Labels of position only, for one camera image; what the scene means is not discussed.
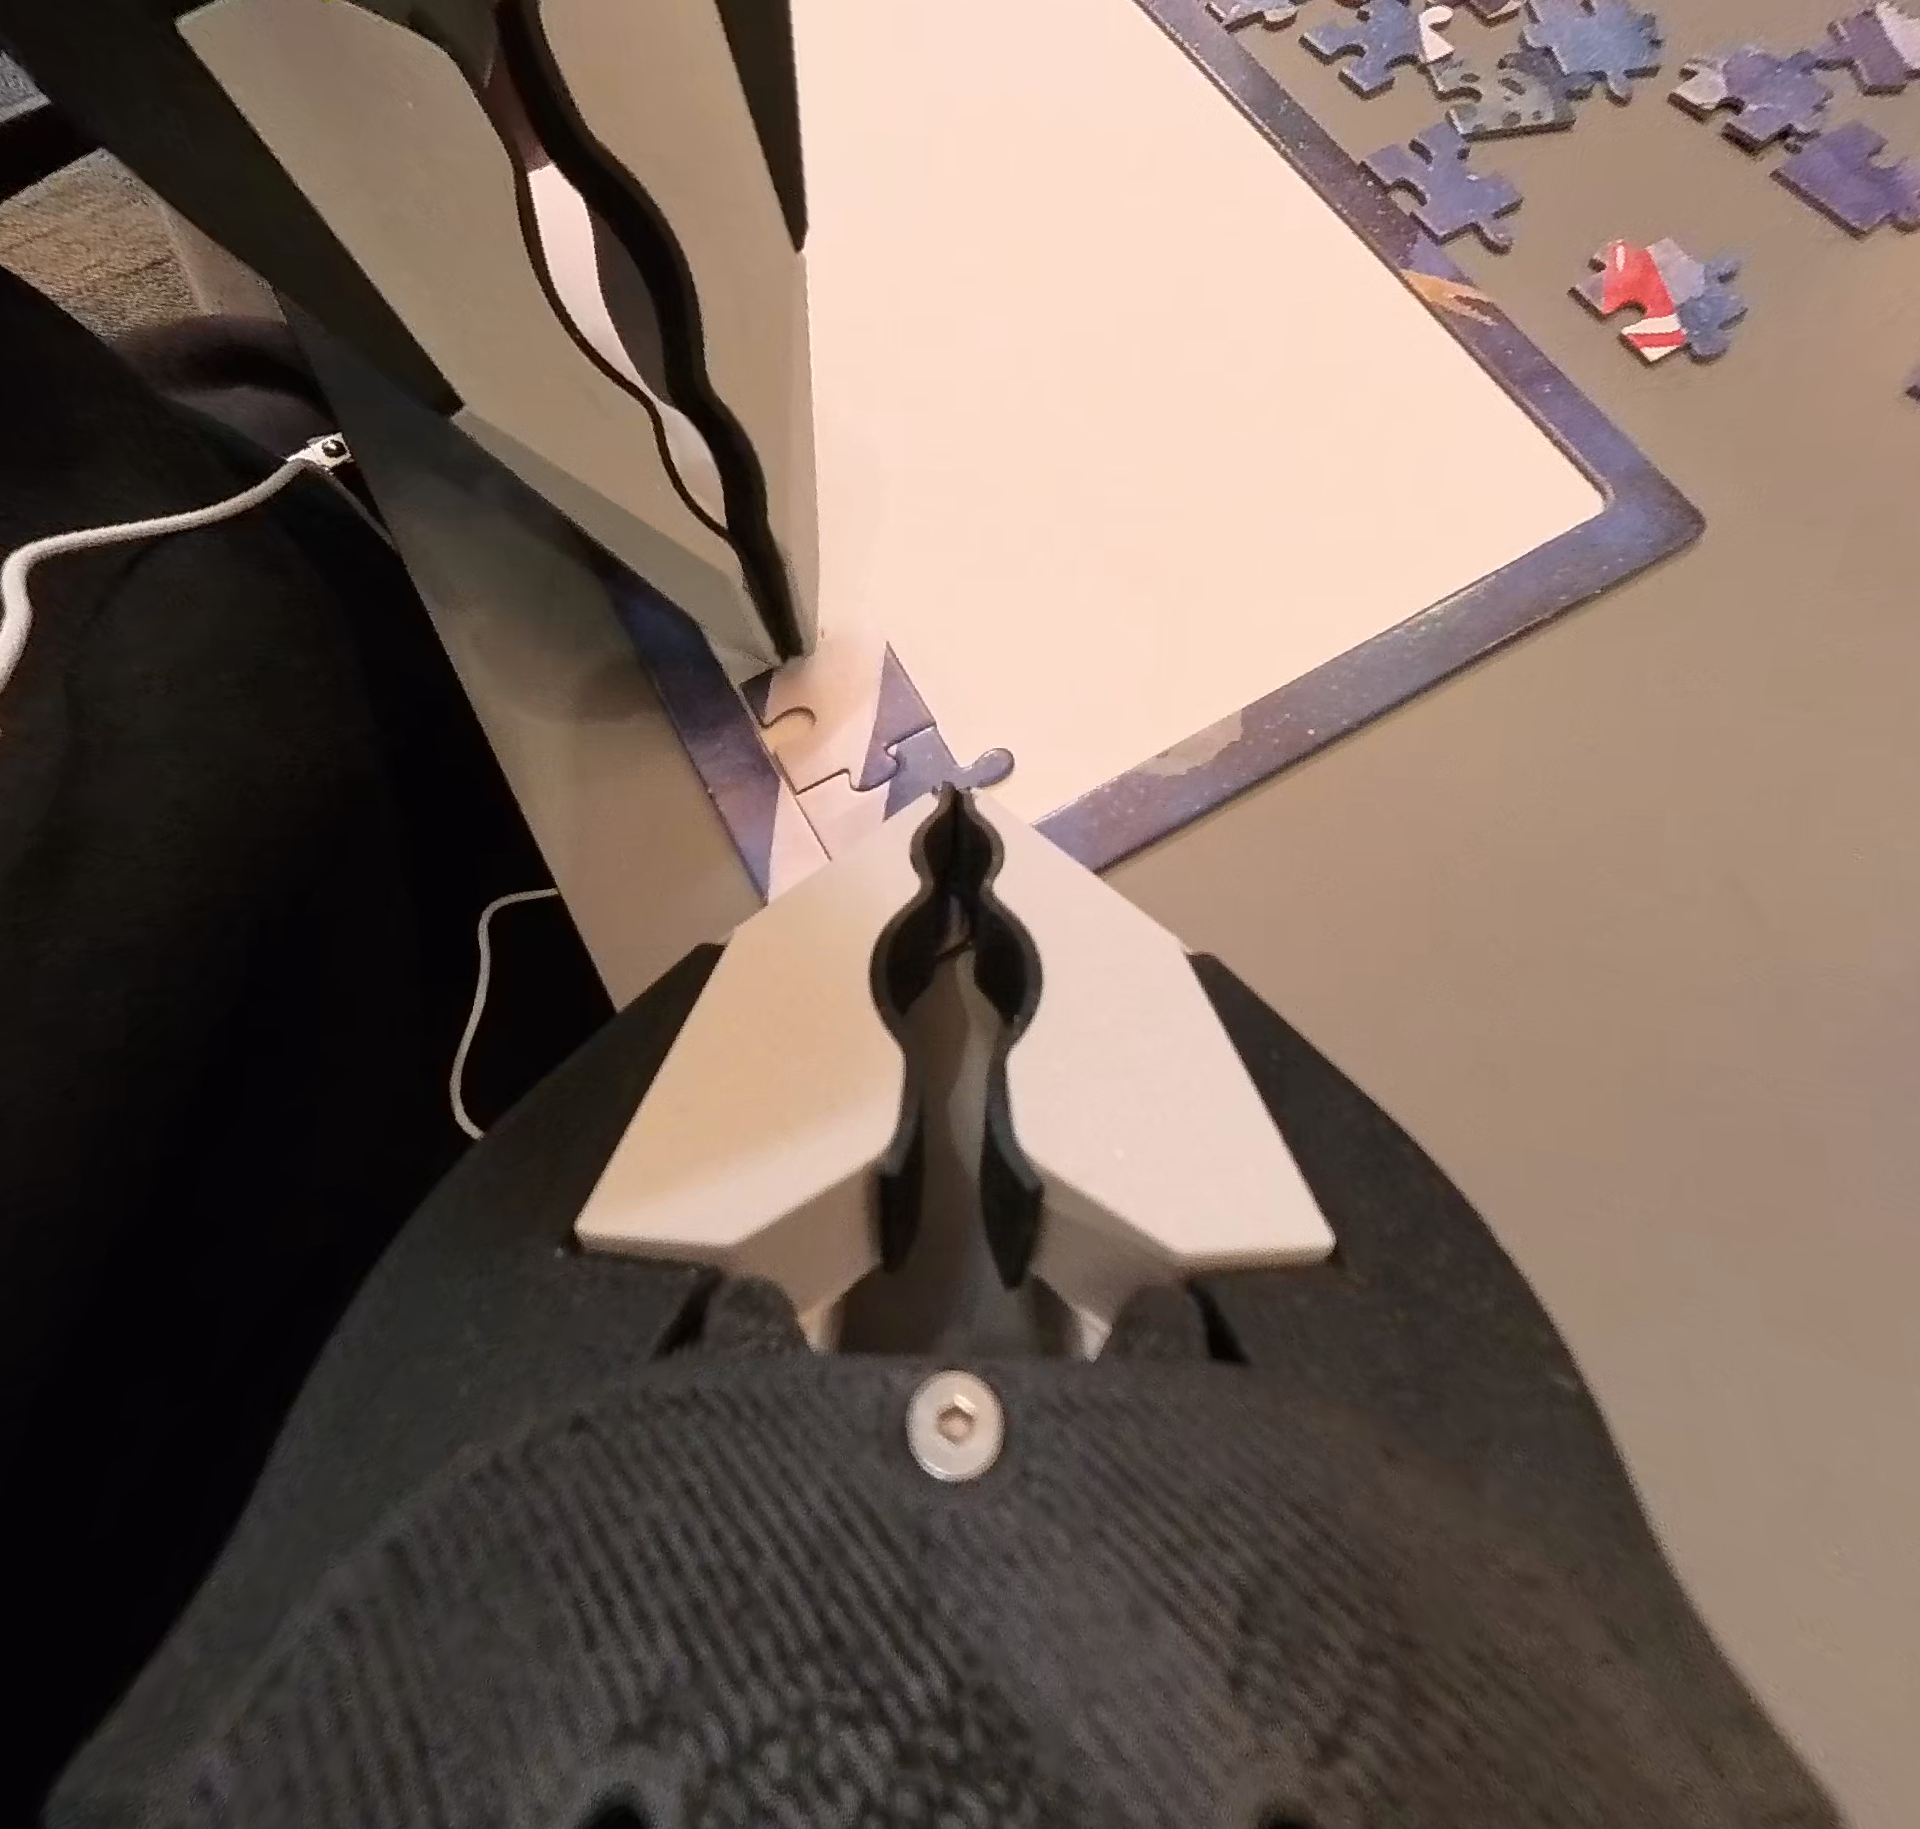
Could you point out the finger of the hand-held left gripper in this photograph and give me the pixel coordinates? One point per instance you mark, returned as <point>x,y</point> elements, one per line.
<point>360,162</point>
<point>645,30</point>

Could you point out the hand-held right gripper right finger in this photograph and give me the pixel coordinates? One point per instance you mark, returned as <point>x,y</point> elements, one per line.
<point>1156,1092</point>

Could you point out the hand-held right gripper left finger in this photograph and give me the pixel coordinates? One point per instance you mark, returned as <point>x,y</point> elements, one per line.
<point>765,1092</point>

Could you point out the white puzzle frame blue border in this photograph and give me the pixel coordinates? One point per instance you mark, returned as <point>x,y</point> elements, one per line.
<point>1124,360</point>

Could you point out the purple puzzle pieces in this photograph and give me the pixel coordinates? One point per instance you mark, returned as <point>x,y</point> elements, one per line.
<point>1437,178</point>

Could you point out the red striped puzzle piece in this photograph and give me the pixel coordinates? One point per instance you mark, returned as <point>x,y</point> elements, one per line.
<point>1651,304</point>

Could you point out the person's black clothing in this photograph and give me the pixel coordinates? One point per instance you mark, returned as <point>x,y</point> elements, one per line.
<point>180,884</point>

